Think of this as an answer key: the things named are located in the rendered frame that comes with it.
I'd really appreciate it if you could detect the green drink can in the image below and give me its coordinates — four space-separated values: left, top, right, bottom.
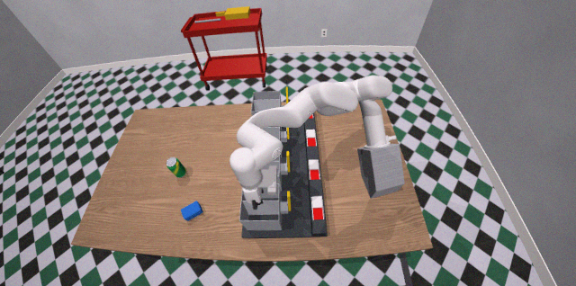
166 157 186 178

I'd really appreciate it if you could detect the blue plastic box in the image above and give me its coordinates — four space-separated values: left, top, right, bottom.
181 201 203 221

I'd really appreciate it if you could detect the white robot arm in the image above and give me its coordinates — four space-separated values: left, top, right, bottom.
229 76 396 195

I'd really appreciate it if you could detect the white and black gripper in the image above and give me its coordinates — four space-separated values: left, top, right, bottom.
243 187 264 210

